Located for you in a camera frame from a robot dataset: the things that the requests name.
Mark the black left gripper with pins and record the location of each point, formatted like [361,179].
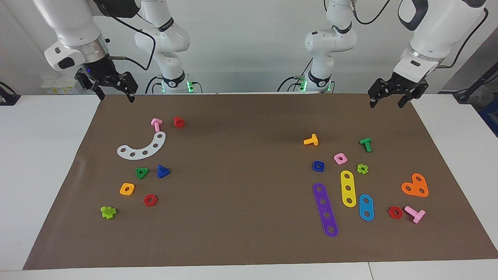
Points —
[400,86]

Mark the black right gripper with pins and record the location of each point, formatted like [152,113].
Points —
[101,72]

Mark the blue triangle-head screw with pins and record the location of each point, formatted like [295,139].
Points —
[162,172]

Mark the blue square nut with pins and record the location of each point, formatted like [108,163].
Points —
[314,166]

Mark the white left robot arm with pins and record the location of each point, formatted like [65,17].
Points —
[439,27]

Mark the green plastic screw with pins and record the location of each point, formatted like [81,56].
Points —
[367,144]

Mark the pink plastic screw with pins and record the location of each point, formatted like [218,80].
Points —
[416,214]
[156,124]

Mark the red plastic screw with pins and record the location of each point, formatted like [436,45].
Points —
[179,123]

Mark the lime green cross nut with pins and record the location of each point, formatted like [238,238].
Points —
[359,169]

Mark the pink square nut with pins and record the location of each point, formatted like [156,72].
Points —
[336,157]

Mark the green triangle nut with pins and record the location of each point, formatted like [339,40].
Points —
[146,170]

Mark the orange plastic screw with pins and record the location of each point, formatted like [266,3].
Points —
[312,140]

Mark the orange square nut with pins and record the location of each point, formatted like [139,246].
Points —
[122,190]

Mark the red hexagon nut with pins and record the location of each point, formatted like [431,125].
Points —
[390,212]
[146,200]

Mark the lime green cross-head screw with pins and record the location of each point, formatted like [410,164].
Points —
[107,212]

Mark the white boxes stack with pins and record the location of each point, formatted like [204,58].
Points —
[58,85]

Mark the white curved five-hole plate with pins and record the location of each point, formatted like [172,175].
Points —
[150,149]

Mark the black stand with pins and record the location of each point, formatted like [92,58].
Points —
[463,96]

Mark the orange heart-shaped plate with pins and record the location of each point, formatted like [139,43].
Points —
[414,186]

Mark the yellow three-hole plate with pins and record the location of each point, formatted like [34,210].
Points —
[348,182]

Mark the blue bin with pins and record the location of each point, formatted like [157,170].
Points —
[491,116]

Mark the black table clamp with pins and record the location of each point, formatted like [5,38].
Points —
[9,99]

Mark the blue two-hole plate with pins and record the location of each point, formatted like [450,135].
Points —
[366,207]

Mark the purple four-hole plate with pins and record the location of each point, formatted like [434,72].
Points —
[325,208]

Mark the brown table mat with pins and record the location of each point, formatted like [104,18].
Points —
[233,214]

